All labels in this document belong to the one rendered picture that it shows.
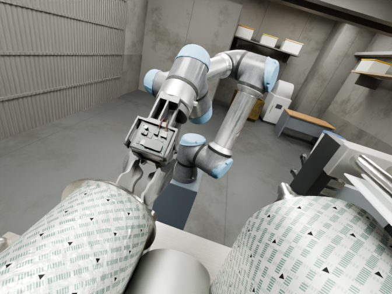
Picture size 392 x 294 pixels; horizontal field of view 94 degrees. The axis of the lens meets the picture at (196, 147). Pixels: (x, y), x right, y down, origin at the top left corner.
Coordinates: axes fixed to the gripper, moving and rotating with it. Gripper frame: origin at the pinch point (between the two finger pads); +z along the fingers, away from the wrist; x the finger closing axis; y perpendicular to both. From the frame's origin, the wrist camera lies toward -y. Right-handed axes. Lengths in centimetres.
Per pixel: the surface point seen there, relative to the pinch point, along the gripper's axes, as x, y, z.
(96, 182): -3.3, 9.1, -2.0
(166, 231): 5.5, -40.2, 4.2
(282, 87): 172, -375, -430
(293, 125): 210, -362, -304
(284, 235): 17.5, 16.6, -2.8
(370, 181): 22.3, 19.8, -8.9
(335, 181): 28.2, 8.9, -13.0
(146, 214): 4.0, 7.2, -0.4
